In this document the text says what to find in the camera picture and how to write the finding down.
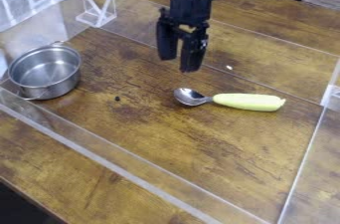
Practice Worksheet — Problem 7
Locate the clear acrylic triangle bracket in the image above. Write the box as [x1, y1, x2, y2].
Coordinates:
[76, 0, 118, 28]

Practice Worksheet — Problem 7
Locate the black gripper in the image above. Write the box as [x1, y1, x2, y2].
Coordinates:
[158, 0, 212, 73]

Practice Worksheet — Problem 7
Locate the clear acrylic front barrier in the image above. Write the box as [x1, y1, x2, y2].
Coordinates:
[0, 87, 270, 224]

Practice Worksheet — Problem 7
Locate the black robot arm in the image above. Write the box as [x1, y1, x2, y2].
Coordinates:
[158, 0, 212, 73]

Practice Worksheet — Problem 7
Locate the green handled metal spoon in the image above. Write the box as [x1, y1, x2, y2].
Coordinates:
[174, 88, 286, 112]

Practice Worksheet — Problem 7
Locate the small stainless steel pot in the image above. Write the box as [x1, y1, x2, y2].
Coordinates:
[8, 41, 83, 101]

